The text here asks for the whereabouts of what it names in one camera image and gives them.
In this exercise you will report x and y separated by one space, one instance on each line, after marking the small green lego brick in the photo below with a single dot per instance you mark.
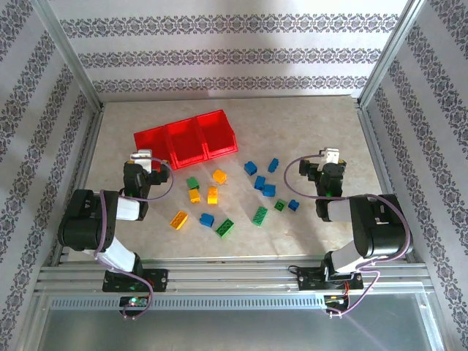
280 204
192 183

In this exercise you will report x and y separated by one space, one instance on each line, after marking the small yellow lego brick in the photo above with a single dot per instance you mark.
219 176
194 195
212 195

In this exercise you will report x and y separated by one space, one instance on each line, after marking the long yellow lego brick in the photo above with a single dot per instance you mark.
178 220

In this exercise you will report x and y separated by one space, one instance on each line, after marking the long green lego brick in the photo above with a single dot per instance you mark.
260 215
224 227

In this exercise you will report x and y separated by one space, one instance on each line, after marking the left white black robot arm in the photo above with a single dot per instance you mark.
84 223

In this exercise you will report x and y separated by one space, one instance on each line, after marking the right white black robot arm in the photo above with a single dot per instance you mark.
380 226

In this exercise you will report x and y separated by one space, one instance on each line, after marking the grey metal plate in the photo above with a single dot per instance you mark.
234 329

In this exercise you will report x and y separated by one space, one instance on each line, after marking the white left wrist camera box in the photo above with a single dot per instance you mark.
143 159

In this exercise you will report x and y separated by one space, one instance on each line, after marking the aluminium side rail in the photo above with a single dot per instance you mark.
90 146
376 146

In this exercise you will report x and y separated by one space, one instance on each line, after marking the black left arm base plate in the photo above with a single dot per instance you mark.
161 279

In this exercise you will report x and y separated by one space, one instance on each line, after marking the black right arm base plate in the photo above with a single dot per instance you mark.
307 281

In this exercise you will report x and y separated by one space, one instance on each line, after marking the aluminium mounting rail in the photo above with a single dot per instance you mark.
234 278

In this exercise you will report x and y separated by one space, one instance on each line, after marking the aluminium frame post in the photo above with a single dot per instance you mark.
69 55
390 55

